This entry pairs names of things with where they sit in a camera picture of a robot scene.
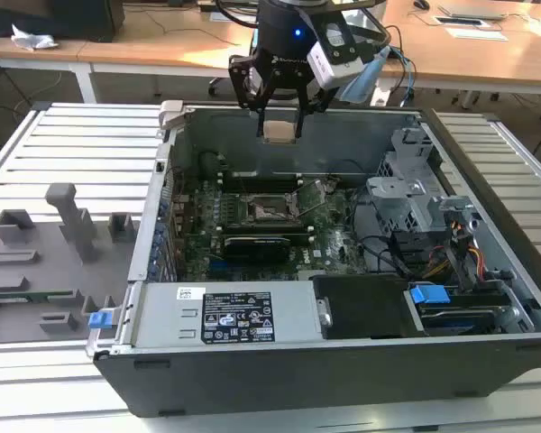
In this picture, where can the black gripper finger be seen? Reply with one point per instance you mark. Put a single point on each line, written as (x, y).
(309, 101)
(248, 85)

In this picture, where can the silver square CPU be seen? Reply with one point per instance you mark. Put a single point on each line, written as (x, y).
(279, 131)

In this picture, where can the RAM slot with white clips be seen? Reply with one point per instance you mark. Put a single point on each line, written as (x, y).
(261, 176)
(299, 236)
(266, 225)
(261, 185)

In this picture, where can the CPU socket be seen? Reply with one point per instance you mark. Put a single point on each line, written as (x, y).
(270, 207)

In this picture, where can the black drive bay cover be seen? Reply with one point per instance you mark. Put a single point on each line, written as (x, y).
(365, 306)

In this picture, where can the wooden desk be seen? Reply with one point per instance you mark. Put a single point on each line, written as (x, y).
(162, 45)

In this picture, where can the metal drive cage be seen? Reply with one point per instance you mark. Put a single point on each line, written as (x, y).
(401, 194)

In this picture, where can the black computer mouse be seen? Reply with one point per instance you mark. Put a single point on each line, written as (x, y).
(420, 4)

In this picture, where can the green motherboard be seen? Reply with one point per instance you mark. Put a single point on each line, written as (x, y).
(333, 243)

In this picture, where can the graphics card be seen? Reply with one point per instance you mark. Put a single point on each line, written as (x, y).
(257, 250)

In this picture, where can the white paper sheet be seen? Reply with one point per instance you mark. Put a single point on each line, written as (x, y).
(478, 34)

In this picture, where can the grey laptop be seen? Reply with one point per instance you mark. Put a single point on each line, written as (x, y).
(471, 11)

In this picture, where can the black box on desk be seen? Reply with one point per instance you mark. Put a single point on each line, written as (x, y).
(49, 18)

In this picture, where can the crumpled white paper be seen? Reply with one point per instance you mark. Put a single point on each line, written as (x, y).
(33, 38)

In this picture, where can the hard disk in blue carrier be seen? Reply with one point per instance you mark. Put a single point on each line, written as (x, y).
(430, 295)

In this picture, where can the silver power supply with label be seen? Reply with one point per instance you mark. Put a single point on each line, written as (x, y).
(162, 315)

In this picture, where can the blue plastic latch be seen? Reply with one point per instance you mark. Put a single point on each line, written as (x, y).
(98, 320)

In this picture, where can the black and silver PC case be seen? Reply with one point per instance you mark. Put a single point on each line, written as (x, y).
(297, 383)

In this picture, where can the green RAM stick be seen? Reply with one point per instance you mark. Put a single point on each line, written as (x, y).
(40, 296)

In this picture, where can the grey parts rack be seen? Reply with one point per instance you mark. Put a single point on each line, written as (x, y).
(27, 315)

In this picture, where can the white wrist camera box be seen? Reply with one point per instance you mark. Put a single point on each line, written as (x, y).
(331, 67)

